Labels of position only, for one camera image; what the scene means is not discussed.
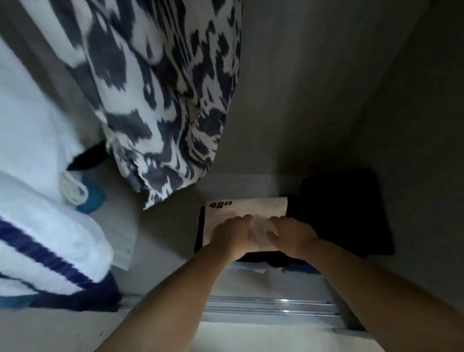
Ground person's right hand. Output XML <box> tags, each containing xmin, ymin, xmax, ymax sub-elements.
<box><xmin>264</xmin><ymin>213</ymin><xmax>323</xmax><ymax>264</ymax></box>

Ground person's left hand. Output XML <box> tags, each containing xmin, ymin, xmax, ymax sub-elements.
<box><xmin>206</xmin><ymin>214</ymin><xmax>260</xmax><ymax>266</ymax></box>

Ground cream thin garment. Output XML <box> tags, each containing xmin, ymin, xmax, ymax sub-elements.
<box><xmin>197</xmin><ymin>192</ymin><xmax>295</xmax><ymax>257</ymax></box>

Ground black shorts with green print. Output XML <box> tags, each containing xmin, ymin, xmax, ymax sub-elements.
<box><xmin>189</xmin><ymin>194</ymin><xmax>321</xmax><ymax>289</ymax></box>

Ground teal cartoon print shirt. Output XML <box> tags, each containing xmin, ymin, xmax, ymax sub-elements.
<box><xmin>0</xmin><ymin>172</ymin><xmax>120</xmax><ymax>314</ymax></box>

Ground grey wardrobe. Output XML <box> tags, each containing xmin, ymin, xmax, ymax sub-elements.
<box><xmin>0</xmin><ymin>0</ymin><xmax>464</xmax><ymax>352</ymax></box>

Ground black white patterned garment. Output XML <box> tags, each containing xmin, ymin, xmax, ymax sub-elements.
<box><xmin>15</xmin><ymin>0</ymin><xmax>269</xmax><ymax>223</ymax></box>

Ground white jacket with navy stripes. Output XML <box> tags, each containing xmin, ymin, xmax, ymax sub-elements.
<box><xmin>0</xmin><ymin>0</ymin><xmax>148</xmax><ymax>325</ymax></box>

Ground person's right forearm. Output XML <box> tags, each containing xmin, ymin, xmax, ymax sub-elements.
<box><xmin>302</xmin><ymin>224</ymin><xmax>464</xmax><ymax>352</ymax></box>

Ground person's left forearm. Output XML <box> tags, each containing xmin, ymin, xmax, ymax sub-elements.
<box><xmin>38</xmin><ymin>244</ymin><xmax>249</xmax><ymax>352</ymax></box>

